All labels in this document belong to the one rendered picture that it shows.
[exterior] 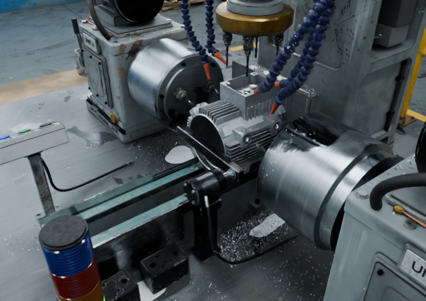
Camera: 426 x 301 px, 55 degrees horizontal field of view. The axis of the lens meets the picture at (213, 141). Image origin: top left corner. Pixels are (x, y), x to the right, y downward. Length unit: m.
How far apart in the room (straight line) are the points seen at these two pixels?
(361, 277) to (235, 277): 0.34
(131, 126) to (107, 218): 0.48
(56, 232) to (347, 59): 0.78
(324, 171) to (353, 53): 0.37
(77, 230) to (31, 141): 0.54
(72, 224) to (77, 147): 0.94
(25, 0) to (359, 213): 6.19
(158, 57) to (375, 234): 0.78
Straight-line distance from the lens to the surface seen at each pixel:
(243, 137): 0.97
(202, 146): 1.02
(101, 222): 1.04
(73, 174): 1.37
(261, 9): 0.93
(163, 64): 1.18
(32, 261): 1.13
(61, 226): 0.56
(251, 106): 1.02
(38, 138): 1.07
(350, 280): 0.80
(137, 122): 1.45
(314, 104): 1.03
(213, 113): 1.00
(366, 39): 1.05
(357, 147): 0.81
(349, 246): 0.76
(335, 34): 1.09
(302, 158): 0.81
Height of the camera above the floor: 1.59
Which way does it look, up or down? 33 degrees down
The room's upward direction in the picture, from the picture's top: straight up
